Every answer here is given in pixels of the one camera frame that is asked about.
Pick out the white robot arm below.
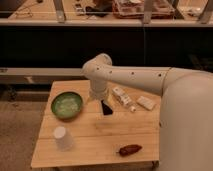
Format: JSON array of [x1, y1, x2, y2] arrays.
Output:
[[82, 53, 213, 171]]

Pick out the white sponge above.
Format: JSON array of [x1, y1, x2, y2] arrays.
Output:
[[137, 96, 156, 111]]

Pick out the black rectangular block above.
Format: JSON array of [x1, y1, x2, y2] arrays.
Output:
[[101, 101, 113, 115]]

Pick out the white carton box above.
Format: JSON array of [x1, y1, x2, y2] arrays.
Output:
[[112, 87, 132, 107]]

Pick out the green bowl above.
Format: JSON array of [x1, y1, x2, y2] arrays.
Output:
[[51, 92, 83, 119]]

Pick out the small white cap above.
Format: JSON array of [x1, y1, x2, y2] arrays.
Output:
[[130, 106, 136, 112]]

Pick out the wooden folding table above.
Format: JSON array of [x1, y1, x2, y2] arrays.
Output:
[[31, 80, 159, 168]]

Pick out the white upside-down cup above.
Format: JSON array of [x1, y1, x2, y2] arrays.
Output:
[[53, 126, 74, 151]]

